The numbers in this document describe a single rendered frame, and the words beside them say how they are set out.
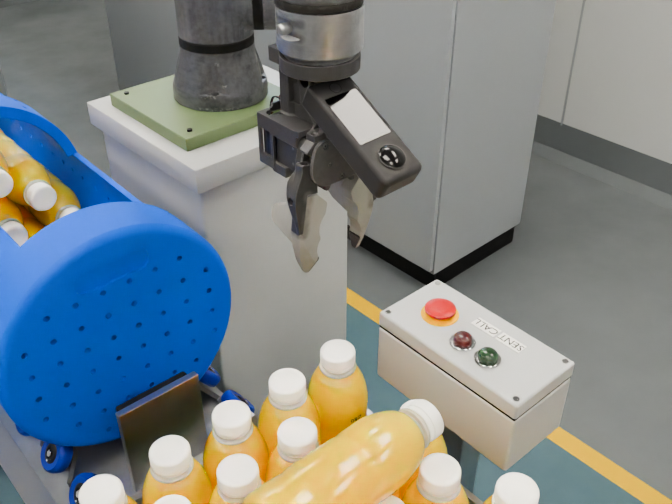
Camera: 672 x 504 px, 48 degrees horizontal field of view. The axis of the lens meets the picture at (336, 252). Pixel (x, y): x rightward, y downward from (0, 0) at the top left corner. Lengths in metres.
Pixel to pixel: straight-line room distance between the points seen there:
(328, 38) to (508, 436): 0.44
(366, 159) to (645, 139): 2.93
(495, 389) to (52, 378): 0.46
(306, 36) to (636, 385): 2.04
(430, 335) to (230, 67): 0.55
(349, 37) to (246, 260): 0.65
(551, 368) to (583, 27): 2.79
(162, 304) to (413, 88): 1.66
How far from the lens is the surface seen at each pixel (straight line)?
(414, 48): 2.38
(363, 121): 0.66
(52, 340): 0.85
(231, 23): 1.18
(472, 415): 0.85
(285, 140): 0.70
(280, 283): 1.31
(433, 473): 0.73
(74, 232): 0.82
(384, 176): 0.63
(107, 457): 1.00
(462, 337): 0.84
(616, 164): 3.60
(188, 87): 1.21
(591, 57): 3.55
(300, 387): 0.80
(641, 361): 2.63
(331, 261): 1.38
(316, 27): 0.64
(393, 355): 0.90
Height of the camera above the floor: 1.66
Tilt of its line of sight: 35 degrees down
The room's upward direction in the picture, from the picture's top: straight up
